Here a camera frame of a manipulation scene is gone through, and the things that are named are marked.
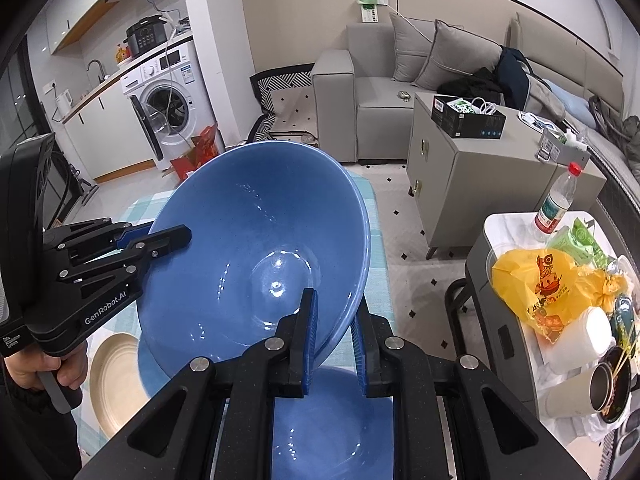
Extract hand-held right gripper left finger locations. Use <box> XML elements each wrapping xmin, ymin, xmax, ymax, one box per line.
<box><xmin>75</xmin><ymin>287</ymin><xmax>319</xmax><ymax>480</ymax></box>

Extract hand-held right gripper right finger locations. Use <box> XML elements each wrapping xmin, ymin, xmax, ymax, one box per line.
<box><xmin>351</xmin><ymin>299</ymin><xmax>591</xmax><ymax>480</ymax></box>

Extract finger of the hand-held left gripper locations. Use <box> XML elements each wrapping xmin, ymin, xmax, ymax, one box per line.
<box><xmin>42</xmin><ymin>217</ymin><xmax>156</xmax><ymax>257</ymax></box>
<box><xmin>56</xmin><ymin>225</ymin><xmax>194</xmax><ymax>287</ymax></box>

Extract blue bowl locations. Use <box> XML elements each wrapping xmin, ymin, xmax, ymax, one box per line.
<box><xmin>136</xmin><ymin>141</ymin><xmax>372</xmax><ymax>367</ymax></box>
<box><xmin>137</xmin><ymin>335</ymin><xmax>401</xmax><ymax>480</ymax></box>

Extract cream plate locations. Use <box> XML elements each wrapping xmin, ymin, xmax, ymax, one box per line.
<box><xmin>90</xmin><ymin>332</ymin><xmax>151</xmax><ymax>453</ymax></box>

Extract person's left hand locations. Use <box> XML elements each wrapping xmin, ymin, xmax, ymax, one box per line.
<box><xmin>5</xmin><ymin>337</ymin><xmax>90</xmax><ymax>393</ymax></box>

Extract red cardboard box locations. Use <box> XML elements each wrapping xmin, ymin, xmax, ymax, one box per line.
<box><xmin>170</xmin><ymin>124</ymin><xmax>223</xmax><ymax>183</ymax></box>

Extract white kitchen counter cabinet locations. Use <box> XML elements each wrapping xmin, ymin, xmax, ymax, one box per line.
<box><xmin>60</xmin><ymin>57</ymin><xmax>161</xmax><ymax>186</ymax></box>

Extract white washing machine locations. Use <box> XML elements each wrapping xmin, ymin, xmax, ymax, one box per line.
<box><xmin>120</xmin><ymin>45</ymin><xmax>218</xmax><ymax>171</ymax></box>

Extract small white side table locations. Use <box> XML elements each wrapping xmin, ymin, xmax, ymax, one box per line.
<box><xmin>445</xmin><ymin>210</ymin><xmax>640</xmax><ymax>461</ymax></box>

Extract glass door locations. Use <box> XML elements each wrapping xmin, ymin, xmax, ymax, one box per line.
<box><xmin>0</xmin><ymin>35</ymin><xmax>63</xmax><ymax>161</ymax></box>

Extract yellow plastic bag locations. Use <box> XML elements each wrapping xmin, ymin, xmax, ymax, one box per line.
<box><xmin>492</xmin><ymin>247</ymin><xmax>628</xmax><ymax>343</ymax></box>

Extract grey side cabinet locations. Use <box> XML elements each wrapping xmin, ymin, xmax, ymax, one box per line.
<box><xmin>406</xmin><ymin>91</ymin><xmax>608</xmax><ymax>261</ymax></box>

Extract black pressure cooker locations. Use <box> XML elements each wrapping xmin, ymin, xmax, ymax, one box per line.
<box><xmin>125</xmin><ymin>16</ymin><xmax>168</xmax><ymax>56</ymax></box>

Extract beige paper cup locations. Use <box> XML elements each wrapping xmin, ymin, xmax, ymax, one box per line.
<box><xmin>545</xmin><ymin>367</ymin><xmax>621</xmax><ymax>418</ymax></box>

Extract grey sofa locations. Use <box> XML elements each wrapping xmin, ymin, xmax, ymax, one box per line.
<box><xmin>312</xmin><ymin>12</ymin><xmax>626</xmax><ymax>166</ymax></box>

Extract white paper cup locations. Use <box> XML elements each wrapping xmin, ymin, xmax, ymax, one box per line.
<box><xmin>542</xmin><ymin>305</ymin><xmax>618</xmax><ymax>376</ymax></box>

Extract green packet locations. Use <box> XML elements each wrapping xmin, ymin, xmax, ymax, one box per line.
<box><xmin>545</xmin><ymin>217</ymin><xmax>608</xmax><ymax>268</ymax></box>

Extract clear bottle with red cap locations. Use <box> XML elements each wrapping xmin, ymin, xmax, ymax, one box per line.
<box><xmin>534</xmin><ymin>162</ymin><xmax>585</xmax><ymax>236</ymax></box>

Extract black box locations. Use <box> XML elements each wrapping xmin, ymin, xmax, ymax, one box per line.
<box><xmin>431</xmin><ymin>94</ymin><xmax>507</xmax><ymax>139</ymax></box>

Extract black bowl with skewers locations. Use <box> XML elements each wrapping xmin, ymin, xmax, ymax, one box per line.
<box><xmin>597</xmin><ymin>345</ymin><xmax>636</xmax><ymax>423</ymax></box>

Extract clear plastic box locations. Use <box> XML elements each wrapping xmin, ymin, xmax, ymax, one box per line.
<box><xmin>537</xmin><ymin>127</ymin><xmax>591</xmax><ymax>163</ymax></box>

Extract black jacket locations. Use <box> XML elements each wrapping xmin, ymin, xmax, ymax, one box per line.
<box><xmin>440</xmin><ymin>47</ymin><xmax>532</xmax><ymax>108</ymax></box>

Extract grey cushion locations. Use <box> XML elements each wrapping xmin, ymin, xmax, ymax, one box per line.
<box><xmin>412</xmin><ymin>19</ymin><xmax>503</xmax><ymax>93</ymax></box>
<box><xmin>390</xmin><ymin>12</ymin><xmax>438</xmax><ymax>83</ymax></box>

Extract dark grey blanket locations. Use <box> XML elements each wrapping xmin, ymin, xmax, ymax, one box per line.
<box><xmin>587</xmin><ymin>95</ymin><xmax>640</xmax><ymax>181</ymax></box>

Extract white wall cabinet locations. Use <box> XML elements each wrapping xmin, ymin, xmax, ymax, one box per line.
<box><xmin>47</xmin><ymin>0</ymin><xmax>181</xmax><ymax>53</ymax></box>

